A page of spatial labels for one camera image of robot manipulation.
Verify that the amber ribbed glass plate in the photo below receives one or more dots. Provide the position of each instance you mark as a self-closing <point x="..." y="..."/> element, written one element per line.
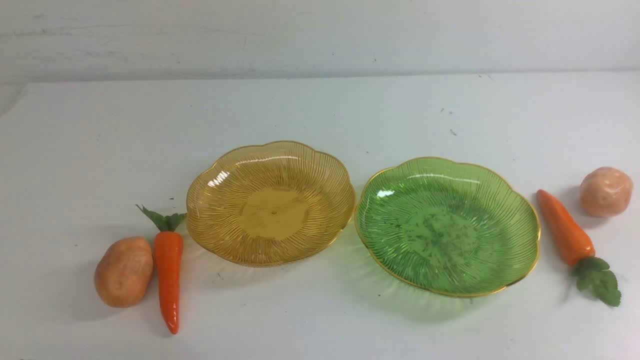
<point x="269" y="205"/>

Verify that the green ribbed glass plate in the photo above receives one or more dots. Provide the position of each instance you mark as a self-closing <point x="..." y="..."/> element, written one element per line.
<point x="456" y="229"/>

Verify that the orange carrot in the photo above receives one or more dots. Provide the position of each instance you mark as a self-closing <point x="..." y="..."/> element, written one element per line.
<point x="591" y="274"/>
<point x="168" y="247"/>

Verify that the brown potato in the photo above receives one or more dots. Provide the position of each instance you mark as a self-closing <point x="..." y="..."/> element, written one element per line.
<point x="122" y="276"/>
<point x="606" y="192"/>

